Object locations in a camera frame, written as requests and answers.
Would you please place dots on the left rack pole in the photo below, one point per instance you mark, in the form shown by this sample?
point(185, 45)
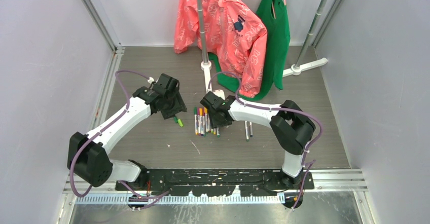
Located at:
point(205, 61)

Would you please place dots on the dark green cap marker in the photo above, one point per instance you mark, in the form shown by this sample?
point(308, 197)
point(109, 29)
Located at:
point(250, 129)

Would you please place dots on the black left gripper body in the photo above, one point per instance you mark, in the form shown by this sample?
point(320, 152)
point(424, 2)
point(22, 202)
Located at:
point(174, 104)

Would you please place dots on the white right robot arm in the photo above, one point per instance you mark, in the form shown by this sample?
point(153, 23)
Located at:
point(292, 127)

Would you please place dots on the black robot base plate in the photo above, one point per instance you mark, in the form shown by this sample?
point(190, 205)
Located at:
point(222, 183)

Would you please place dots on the pink printed jacket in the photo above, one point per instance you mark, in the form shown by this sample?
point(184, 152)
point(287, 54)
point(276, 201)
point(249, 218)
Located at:
point(233, 32)

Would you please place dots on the rack pole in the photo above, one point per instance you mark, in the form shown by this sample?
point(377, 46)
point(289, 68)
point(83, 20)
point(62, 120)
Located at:
point(310, 33)
point(205, 61)

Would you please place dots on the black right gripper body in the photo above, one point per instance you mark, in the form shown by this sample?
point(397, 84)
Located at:
point(216, 122)

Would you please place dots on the brown cap marker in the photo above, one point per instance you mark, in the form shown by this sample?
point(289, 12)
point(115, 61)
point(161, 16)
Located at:
point(209, 123)

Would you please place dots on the green hanging shirt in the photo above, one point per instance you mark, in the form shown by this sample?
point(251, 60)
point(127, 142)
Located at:
point(277, 45)

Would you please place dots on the white left rack foot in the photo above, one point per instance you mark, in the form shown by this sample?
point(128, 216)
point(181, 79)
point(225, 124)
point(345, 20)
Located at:
point(207, 76)

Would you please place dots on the right rack pole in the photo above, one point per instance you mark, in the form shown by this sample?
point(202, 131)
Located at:
point(310, 33)

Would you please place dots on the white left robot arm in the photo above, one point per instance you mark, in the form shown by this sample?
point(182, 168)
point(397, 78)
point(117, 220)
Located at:
point(88, 153)

